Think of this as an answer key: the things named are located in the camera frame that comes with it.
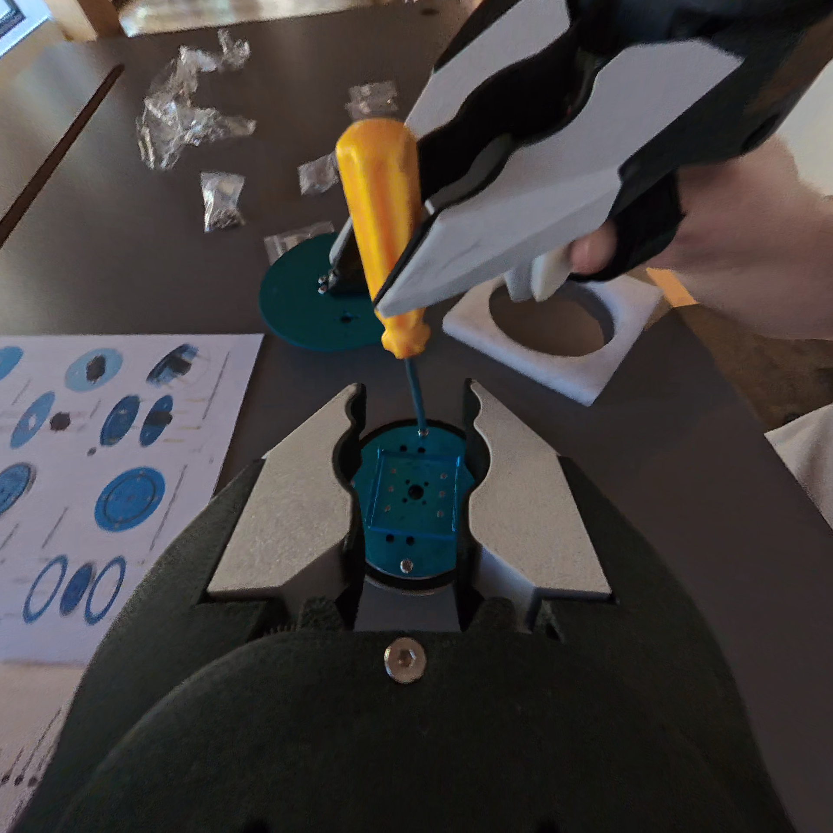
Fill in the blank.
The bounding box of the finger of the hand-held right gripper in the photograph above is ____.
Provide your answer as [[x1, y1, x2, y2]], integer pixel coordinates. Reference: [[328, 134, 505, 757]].
[[373, 38, 747, 319], [403, 0, 588, 201]]

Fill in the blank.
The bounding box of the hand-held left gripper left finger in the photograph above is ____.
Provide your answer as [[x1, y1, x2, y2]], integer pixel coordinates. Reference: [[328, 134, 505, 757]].
[[206, 381, 367, 631]]

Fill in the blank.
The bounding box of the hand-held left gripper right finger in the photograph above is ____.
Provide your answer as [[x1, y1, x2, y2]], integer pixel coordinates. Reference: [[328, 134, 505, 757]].
[[457, 378, 614, 632]]

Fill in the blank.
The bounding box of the blue round bracket base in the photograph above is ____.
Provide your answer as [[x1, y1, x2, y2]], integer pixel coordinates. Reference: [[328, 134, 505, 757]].
[[334, 420, 487, 596]]

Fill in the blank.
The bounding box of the yellow-handled screwdriver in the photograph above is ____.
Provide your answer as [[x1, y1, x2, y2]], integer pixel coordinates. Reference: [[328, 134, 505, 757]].
[[334, 118, 432, 439]]

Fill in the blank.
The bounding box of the dark grey desk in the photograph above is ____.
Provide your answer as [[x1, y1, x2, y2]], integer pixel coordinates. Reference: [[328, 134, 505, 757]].
[[0, 13, 833, 833]]

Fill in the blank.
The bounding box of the person's right hand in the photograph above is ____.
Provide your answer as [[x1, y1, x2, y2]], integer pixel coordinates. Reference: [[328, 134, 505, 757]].
[[566, 138, 833, 342]]

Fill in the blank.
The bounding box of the printed instruction booklet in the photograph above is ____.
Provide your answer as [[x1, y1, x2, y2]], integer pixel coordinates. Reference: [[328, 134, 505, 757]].
[[0, 334, 265, 830]]

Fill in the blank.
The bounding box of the clear bag with white label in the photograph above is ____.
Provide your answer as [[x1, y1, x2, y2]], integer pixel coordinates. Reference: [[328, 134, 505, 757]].
[[344, 81, 400, 122]]

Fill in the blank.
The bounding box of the small clear bag of screws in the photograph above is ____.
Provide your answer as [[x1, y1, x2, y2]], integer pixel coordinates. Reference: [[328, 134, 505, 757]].
[[297, 154, 341, 196], [200, 171, 247, 234]]

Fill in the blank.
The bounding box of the blue round plate with servo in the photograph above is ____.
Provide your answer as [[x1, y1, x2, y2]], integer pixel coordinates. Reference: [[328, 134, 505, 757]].
[[258, 218, 393, 354]]

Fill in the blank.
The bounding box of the flat clear plastic bag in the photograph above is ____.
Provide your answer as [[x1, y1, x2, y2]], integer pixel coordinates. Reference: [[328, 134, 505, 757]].
[[263, 221, 337, 266]]

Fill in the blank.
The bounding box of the crumpled clear plastic wrap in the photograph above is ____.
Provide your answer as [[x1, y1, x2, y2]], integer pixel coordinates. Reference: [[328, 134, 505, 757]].
[[134, 28, 257, 172]]

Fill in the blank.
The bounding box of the white square foam ring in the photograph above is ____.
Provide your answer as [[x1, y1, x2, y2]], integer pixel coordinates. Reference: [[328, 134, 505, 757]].
[[442, 273, 665, 408]]

